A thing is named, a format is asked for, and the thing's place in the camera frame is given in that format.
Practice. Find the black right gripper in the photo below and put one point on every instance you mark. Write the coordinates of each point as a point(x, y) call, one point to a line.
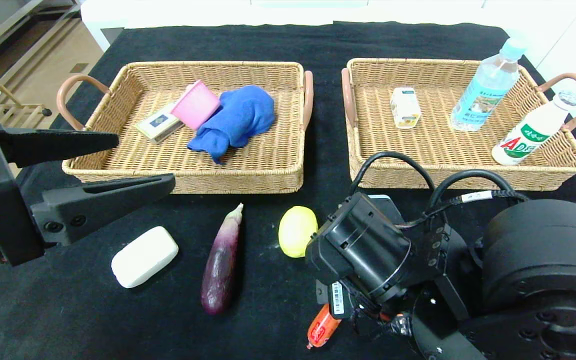
point(337, 298)

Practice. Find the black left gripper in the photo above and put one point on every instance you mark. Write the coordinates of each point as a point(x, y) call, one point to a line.
point(3, 200)

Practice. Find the orange sausage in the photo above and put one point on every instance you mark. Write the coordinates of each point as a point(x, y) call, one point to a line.
point(320, 330)

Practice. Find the yellow lemon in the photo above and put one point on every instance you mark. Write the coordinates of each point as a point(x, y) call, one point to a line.
point(293, 232)

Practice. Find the small white drink carton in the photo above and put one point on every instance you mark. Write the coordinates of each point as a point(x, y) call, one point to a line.
point(405, 107)

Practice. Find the white milk bottle green label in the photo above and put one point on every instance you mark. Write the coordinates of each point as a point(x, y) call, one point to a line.
point(528, 135)

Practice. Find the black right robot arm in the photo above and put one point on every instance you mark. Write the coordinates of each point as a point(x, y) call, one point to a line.
point(543, 260)

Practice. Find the cream box with blue print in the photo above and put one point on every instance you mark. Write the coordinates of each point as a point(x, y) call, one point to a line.
point(158, 124)

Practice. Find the wooden rack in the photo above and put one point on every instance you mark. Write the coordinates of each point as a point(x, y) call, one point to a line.
point(18, 112)

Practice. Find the white soap bar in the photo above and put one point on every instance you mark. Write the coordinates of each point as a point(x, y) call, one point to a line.
point(144, 257)

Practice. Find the brass floor outlet cover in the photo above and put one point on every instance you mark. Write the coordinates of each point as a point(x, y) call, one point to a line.
point(79, 68)

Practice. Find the purple eggplant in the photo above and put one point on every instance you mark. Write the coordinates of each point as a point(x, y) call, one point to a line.
point(220, 265)

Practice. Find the pink plastic cup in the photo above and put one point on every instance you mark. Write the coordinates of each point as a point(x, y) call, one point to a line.
point(195, 106)

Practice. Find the white table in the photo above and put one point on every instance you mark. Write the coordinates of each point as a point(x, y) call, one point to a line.
point(113, 15)

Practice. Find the blue cloth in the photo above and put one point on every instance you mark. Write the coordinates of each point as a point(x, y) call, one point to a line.
point(240, 117)

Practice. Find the clear water bottle blue cap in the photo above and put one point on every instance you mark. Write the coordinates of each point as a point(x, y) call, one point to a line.
point(485, 90)

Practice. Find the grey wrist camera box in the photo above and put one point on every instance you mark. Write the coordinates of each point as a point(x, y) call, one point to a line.
point(380, 202)

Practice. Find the grey metal rail frame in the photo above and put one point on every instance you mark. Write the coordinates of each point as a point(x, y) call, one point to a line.
point(8, 26)

